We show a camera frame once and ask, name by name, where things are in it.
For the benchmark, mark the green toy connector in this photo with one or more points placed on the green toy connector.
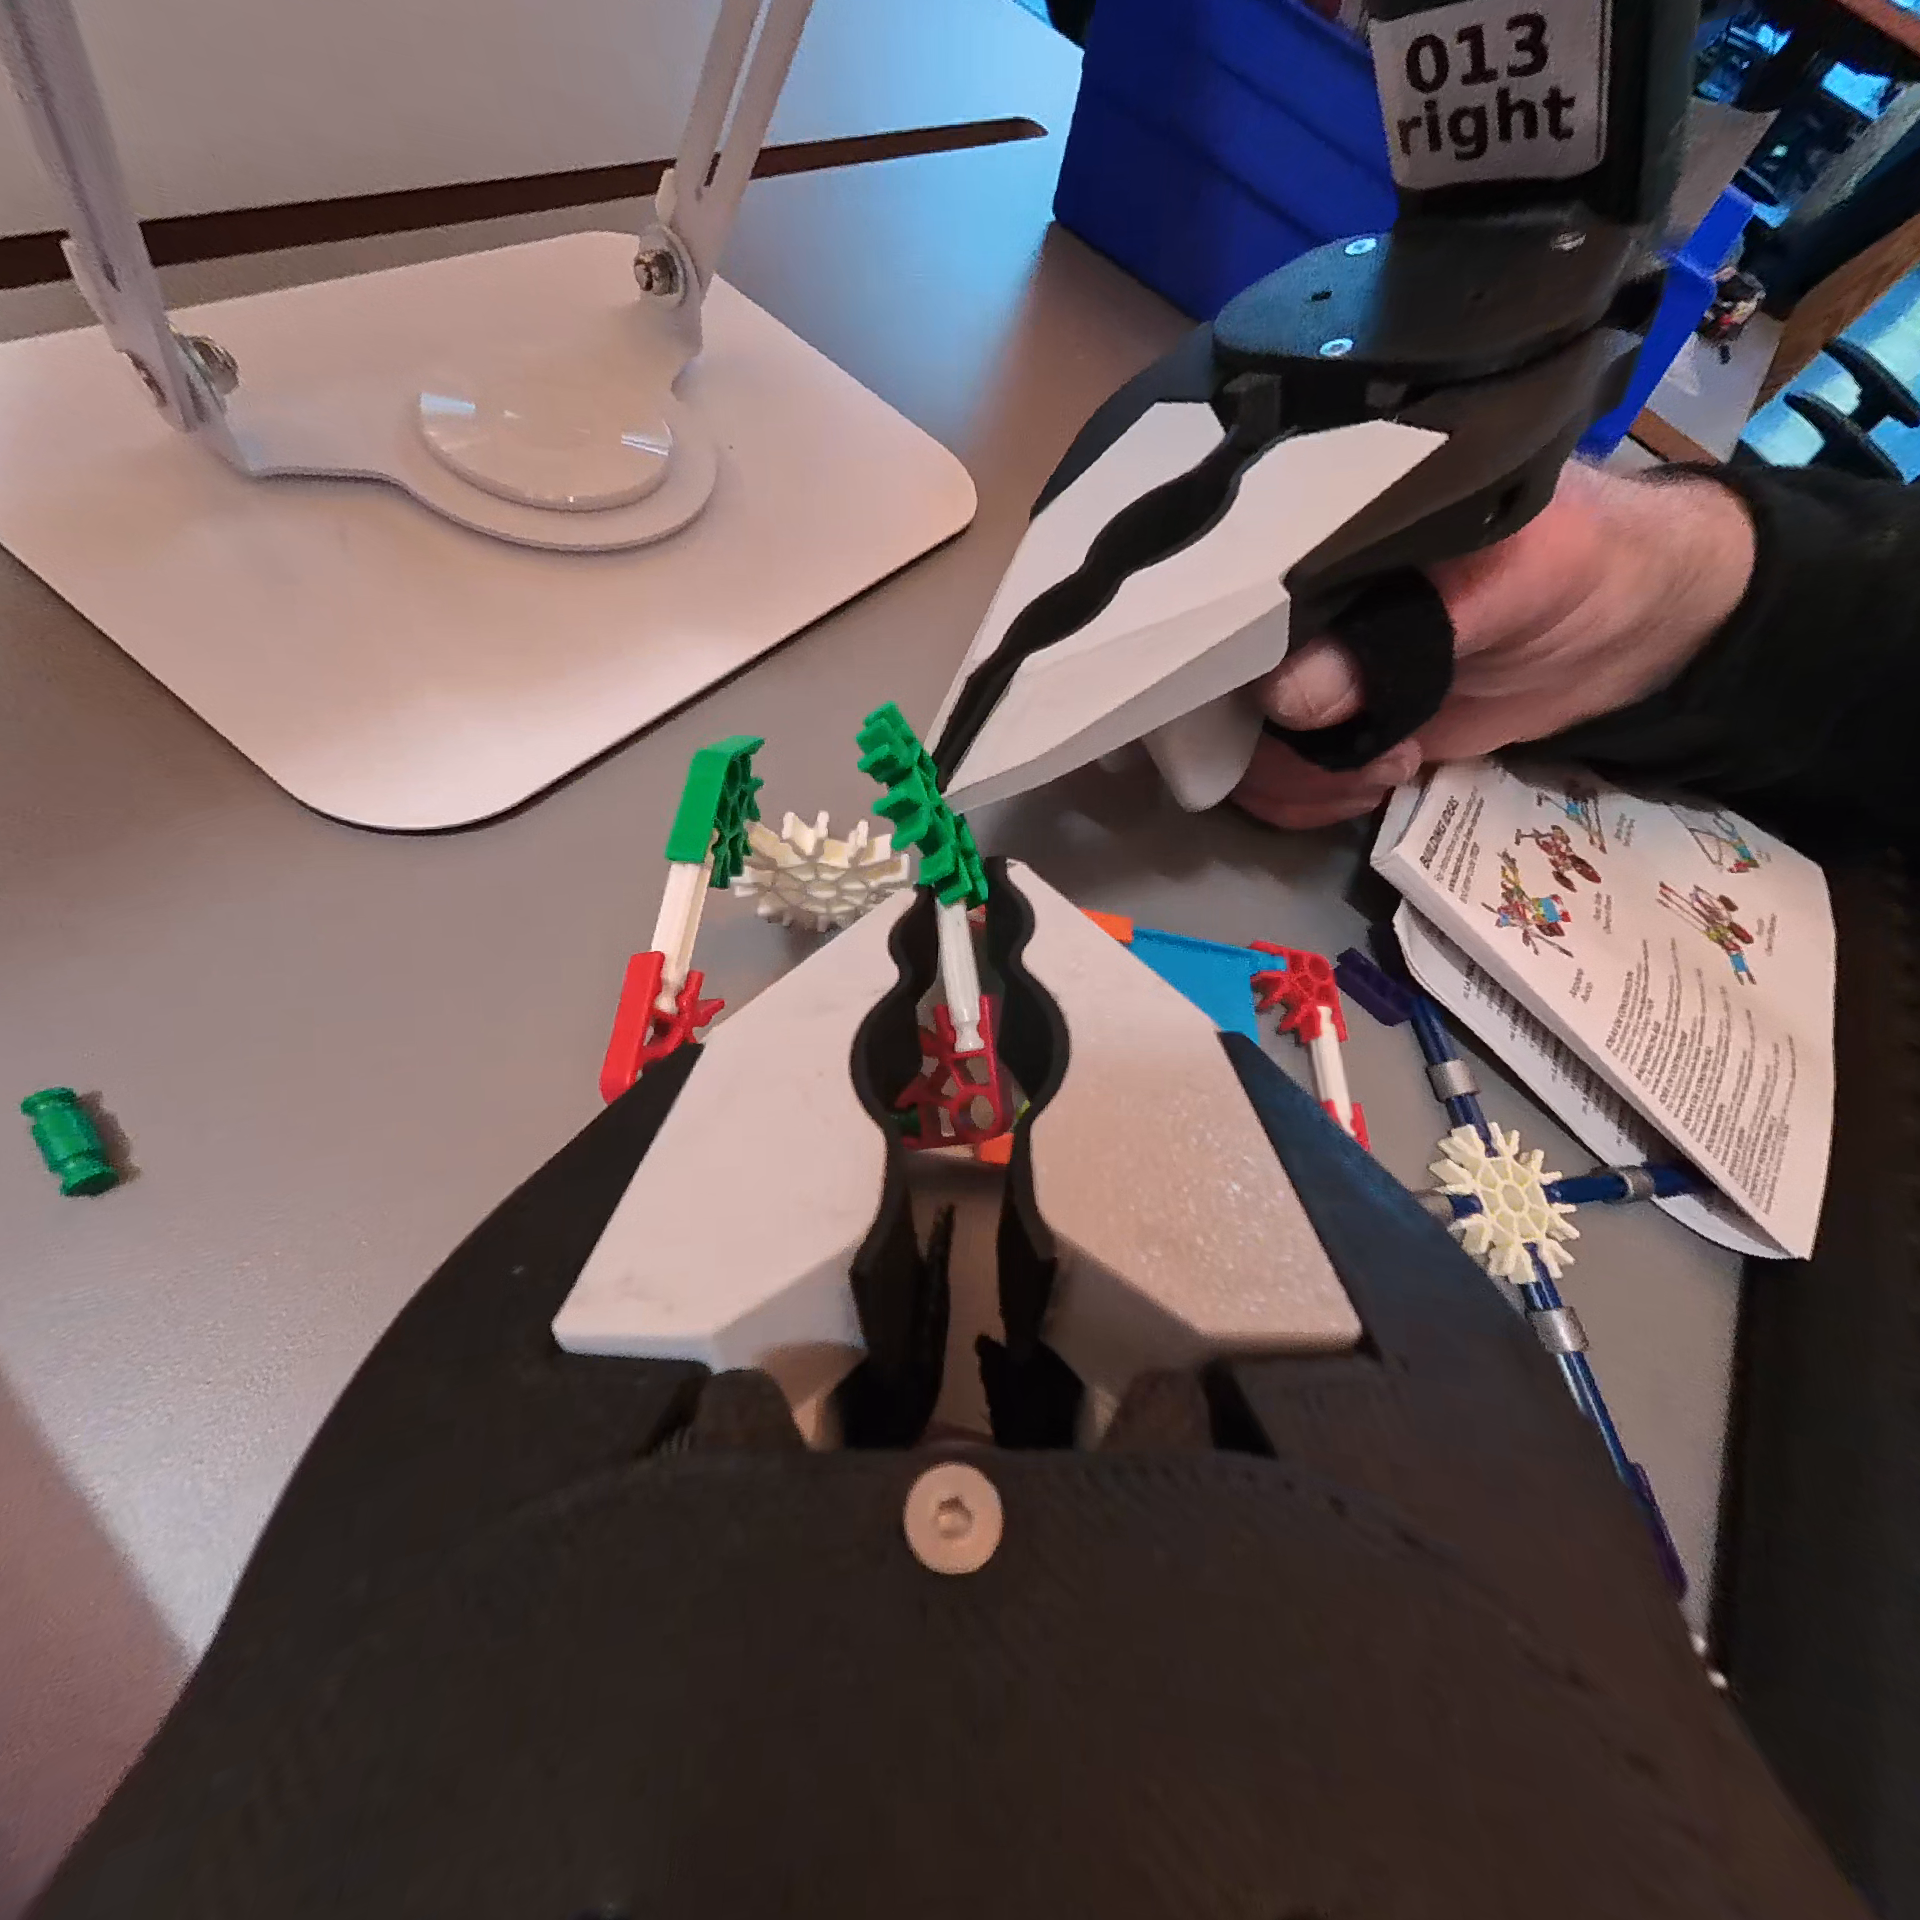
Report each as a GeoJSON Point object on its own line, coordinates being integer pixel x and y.
{"type": "Point", "coordinates": [704, 795]}
{"type": "Point", "coordinates": [937, 839]}

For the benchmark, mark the blue rod cross toy assembly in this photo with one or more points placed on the blue rod cross toy assembly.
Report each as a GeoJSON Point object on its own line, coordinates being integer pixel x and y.
{"type": "Point", "coordinates": [1501, 1193]}

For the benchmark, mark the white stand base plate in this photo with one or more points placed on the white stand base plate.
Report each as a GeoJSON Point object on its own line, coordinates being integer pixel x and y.
{"type": "Point", "coordinates": [450, 644]}

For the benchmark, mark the colour printed instruction booklet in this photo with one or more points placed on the colour printed instruction booklet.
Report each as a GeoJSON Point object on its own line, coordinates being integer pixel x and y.
{"type": "Point", "coordinates": [1652, 1020]}

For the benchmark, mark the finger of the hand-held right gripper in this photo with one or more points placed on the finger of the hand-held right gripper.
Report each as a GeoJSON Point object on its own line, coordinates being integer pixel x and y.
{"type": "Point", "coordinates": [1231, 599]}
{"type": "Point", "coordinates": [1141, 450]}

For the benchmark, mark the white instruction leaflet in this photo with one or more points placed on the white instruction leaflet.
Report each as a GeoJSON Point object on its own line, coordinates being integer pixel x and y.
{"type": "Point", "coordinates": [1517, 1027]}

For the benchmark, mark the black office chair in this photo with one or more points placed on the black office chair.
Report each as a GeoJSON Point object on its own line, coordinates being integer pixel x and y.
{"type": "Point", "coordinates": [1874, 363]}

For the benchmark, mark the colourful toy construction frame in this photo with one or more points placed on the colourful toy construction frame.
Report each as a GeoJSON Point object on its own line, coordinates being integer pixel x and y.
{"type": "Point", "coordinates": [1200, 975]}

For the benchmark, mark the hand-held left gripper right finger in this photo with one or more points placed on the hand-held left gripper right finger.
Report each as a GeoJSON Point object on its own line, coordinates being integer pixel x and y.
{"type": "Point", "coordinates": [1200, 1201]}

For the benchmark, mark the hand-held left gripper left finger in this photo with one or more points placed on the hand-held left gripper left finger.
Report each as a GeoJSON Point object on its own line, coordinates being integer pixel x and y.
{"type": "Point", "coordinates": [721, 1201]}

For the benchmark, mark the green toy spool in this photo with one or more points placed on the green toy spool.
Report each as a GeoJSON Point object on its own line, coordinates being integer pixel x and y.
{"type": "Point", "coordinates": [66, 1144]}

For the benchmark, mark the clear round disc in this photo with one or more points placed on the clear round disc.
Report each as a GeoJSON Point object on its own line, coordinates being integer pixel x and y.
{"type": "Point", "coordinates": [546, 450]}

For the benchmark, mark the person's right forearm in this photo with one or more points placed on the person's right forearm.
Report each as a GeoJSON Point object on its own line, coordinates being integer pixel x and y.
{"type": "Point", "coordinates": [1830, 644]}

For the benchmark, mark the person's right hand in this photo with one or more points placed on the person's right hand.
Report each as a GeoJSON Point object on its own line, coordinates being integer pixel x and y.
{"type": "Point", "coordinates": [1576, 599]}

